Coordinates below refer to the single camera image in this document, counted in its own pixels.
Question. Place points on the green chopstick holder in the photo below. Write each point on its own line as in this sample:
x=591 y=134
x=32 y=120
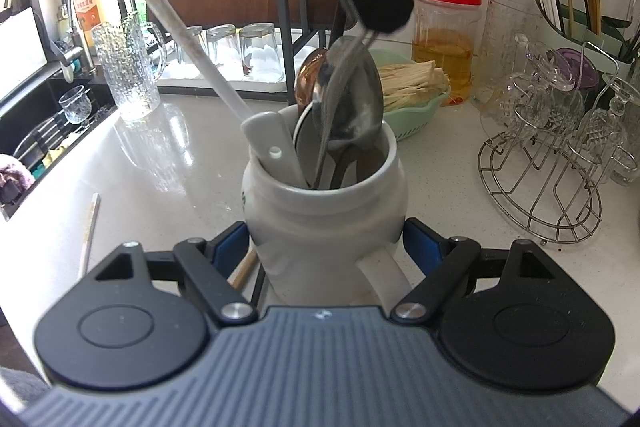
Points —
x=607 y=47

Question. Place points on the clear glass pitcher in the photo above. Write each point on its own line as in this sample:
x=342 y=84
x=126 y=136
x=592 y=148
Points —
x=500 y=57

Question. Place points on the sink drain rack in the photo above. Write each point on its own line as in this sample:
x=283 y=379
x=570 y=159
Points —
x=42 y=132

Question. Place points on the small wine glass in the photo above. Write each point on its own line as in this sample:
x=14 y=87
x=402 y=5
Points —
x=75 y=104

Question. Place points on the steel spoon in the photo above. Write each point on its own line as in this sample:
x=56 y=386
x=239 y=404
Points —
x=367 y=107

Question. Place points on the black metal rack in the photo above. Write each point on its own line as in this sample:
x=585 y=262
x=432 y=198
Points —
x=289 y=7

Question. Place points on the patterned clear glass cup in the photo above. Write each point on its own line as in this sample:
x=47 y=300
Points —
x=537 y=77
x=607 y=132

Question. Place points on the pink cloth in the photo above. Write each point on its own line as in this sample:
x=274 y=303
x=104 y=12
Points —
x=12 y=177

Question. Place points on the tall textured glass mug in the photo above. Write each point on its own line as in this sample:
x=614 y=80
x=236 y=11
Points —
x=130 y=72

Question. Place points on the yellow cloth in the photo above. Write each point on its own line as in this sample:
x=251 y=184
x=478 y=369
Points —
x=55 y=155

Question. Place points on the wooden chopstick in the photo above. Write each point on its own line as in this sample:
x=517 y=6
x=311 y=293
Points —
x=245 y=267

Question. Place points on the tall steel kitchen faucet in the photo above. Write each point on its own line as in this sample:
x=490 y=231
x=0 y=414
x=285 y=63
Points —
x=70 y=14

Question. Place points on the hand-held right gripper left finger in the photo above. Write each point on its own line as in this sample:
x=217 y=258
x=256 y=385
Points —
x=230 y=247

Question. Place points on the black kitchen sink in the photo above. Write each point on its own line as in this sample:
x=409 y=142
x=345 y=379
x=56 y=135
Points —
x=30 y=97

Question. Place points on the yellow detergent bottle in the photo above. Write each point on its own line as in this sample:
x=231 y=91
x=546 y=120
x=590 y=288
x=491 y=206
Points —
x=90 y=14

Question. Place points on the clear glass with red mark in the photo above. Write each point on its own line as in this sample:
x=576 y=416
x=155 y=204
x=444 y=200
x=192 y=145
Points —
x=260 y=52

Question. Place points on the white chopstick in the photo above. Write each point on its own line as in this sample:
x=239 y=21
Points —
x=90 y=232
x=181 y=32

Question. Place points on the green bottle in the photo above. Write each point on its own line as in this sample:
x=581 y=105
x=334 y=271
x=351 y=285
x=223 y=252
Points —
x=141 y=12

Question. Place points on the rose gold spoon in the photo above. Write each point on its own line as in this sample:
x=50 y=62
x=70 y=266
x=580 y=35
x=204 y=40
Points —
x=306 y=77

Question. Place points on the purple plastic lid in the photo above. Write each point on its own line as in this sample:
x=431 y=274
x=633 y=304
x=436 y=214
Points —
x=582 y=67

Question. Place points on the green plastic basket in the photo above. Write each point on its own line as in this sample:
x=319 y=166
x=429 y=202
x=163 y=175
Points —
x=420 y=122

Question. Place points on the clear drinking glass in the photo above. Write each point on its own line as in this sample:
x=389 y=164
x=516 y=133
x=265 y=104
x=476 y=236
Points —
x=191 y=44
x=222 y=44

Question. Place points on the white ceramic mug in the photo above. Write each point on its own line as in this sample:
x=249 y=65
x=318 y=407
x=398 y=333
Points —
x=300 y=227

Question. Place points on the red lid plastic jar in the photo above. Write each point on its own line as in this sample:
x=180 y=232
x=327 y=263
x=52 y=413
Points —
x=445 y=57

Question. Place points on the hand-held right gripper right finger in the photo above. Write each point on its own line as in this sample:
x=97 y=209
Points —
x=425 y=247

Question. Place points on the dry noodle bundle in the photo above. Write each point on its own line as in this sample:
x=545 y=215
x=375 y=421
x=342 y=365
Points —
x=415 y=82

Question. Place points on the white plastic board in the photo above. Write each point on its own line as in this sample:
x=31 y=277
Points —
x=22 y=42

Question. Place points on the white ceramic spoon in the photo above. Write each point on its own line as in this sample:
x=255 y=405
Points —
x=270 y=142

